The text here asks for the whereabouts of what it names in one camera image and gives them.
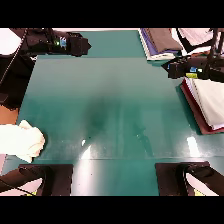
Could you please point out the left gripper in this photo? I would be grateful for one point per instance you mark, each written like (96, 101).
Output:
(79, 44)

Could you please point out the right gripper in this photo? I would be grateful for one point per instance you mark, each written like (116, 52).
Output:
(176, 69)

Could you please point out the cream T-shirt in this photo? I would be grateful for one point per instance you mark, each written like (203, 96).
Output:
(20, 141)

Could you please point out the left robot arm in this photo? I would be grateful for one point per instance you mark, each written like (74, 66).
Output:
(38, 41)

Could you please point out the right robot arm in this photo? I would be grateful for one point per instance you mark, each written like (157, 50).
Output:
(170, 180)

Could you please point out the grey-brown garment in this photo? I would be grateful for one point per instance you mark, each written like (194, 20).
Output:
(163, 38)

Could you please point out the purple garment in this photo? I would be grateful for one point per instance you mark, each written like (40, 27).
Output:
(150, 45)

